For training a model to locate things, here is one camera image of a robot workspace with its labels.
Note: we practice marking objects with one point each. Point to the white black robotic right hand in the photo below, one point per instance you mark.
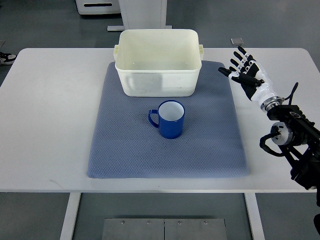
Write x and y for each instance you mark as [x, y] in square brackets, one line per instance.
[254, 80]

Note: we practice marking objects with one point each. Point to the blue enamel mug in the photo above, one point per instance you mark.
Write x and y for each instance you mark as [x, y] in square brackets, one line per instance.
[168, 118]

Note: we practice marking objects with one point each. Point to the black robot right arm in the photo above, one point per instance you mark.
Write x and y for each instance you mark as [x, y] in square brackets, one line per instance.
[294, 137]

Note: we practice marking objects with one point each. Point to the white plastic box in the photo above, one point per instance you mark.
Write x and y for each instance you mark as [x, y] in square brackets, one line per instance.
[158, 62]

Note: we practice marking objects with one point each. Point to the small grey floor plate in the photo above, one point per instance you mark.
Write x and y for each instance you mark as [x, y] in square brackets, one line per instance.
[237, 41]

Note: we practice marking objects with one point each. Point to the white pillar base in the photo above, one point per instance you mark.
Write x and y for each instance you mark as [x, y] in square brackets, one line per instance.
[142, 14]

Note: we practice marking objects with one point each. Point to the white table leg right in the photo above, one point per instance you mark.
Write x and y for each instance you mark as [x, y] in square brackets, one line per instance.
[254, 217]

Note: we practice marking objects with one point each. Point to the white table leg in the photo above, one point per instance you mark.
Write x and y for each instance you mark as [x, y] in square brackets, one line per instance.
[70, 216]
[254, 217]

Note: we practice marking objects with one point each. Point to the blue textured mat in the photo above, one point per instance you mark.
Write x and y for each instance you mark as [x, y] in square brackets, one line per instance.
[126, 145]

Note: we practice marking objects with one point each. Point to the white cabinet with slot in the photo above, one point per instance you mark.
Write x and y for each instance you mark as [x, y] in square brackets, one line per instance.
[97, 7]

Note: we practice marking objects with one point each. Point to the white table leg left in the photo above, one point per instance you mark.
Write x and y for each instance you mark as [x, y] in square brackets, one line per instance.
[70, 216]

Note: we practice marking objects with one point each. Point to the black white sneaker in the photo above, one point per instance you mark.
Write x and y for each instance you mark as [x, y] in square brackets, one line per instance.
[7, 58]

